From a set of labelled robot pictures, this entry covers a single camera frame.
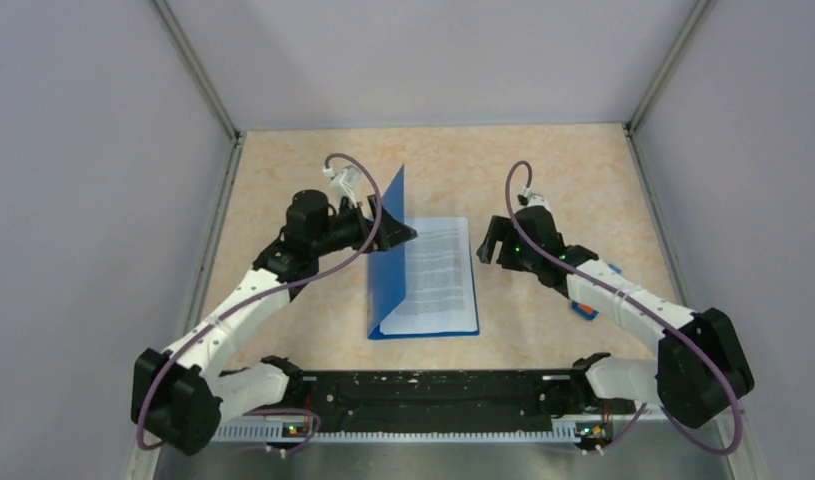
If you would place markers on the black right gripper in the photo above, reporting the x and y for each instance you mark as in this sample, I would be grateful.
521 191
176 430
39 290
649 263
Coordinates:
500 231

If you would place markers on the grey aluminium frame post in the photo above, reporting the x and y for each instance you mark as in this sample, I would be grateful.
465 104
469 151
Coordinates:
689 28

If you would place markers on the grey left frame post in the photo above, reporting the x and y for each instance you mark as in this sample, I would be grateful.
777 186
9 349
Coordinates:
193 65

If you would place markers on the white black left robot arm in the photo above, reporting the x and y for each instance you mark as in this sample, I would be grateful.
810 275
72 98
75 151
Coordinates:
182 394

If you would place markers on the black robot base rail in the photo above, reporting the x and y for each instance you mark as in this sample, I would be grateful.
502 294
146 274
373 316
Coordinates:
440 397

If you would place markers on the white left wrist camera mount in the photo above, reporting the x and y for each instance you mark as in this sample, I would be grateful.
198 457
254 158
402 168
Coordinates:
342 184

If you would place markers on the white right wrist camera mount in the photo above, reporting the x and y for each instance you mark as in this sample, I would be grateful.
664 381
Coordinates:
527 198

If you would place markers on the blue plastic file folder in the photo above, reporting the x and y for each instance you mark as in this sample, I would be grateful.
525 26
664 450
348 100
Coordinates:
387 265

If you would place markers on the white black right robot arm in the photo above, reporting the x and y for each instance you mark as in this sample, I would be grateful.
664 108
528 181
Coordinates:
698 362

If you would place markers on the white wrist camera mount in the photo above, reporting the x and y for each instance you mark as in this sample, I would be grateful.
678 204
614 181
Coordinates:
527 198
342 184

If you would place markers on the white printed paper stack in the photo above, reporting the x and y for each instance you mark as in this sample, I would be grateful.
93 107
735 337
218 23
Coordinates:
433 278

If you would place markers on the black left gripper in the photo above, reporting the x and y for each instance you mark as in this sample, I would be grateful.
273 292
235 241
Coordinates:
391 233

